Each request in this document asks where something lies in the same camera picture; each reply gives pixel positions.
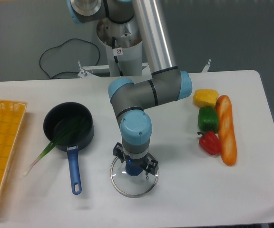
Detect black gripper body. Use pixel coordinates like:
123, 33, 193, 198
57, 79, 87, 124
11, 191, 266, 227
123, 153, 148, 168

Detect yellow bell pepper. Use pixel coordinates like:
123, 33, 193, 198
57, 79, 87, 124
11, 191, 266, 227
193, 89, 219, 108

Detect orange baguette bread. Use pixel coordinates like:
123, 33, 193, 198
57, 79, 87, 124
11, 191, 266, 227
215, 95, 237, 166

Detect white metal base frame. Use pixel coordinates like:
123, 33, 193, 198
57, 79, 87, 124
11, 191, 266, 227
77, 59, 212, 78

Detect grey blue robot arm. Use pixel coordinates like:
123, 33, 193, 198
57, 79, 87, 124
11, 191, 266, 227
67, 0, 192, 176

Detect black cable on floor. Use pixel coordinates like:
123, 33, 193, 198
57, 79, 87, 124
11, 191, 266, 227
39, 38, 101, 80

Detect glass pot lid blue knob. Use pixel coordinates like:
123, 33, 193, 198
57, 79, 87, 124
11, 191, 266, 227
110, 158, 159, 198

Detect green bell pepper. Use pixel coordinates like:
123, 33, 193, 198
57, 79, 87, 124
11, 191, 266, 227
198, 106, 219, 133

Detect green spring onion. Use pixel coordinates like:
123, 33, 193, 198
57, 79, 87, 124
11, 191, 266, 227
23, 116, 90, 177

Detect red bell pepper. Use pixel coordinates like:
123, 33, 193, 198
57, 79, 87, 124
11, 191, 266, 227
197, 131, 222, 156

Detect black saucepan blue handle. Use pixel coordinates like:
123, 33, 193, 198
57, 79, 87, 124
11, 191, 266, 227
43, 102, 94, 195

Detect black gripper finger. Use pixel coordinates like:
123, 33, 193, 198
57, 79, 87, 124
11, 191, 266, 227
140, 159, 158, 176
113, 142, 125, 163

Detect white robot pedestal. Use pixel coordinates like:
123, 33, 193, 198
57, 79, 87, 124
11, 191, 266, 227
97, 18, 142, 77

